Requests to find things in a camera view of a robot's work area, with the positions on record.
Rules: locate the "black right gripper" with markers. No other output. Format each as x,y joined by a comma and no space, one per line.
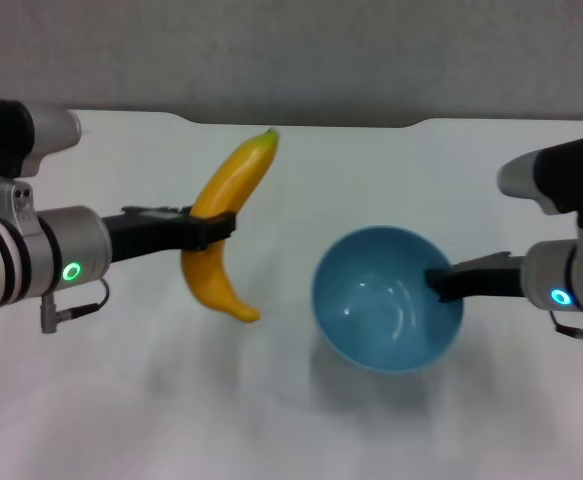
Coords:
493,284

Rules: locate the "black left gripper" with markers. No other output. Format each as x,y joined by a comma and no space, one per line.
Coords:
146,235

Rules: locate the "yellow banana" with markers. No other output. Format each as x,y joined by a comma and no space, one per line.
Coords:
231,180

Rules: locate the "blue bowl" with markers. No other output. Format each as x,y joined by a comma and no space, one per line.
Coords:
381,325

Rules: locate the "right robot arm silver white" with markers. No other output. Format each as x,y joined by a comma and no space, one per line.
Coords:
571,275

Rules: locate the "left robot arm silver white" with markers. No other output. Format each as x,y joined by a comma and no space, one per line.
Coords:
31,255

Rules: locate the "left wrist camera black silver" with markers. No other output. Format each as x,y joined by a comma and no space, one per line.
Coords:
6,135

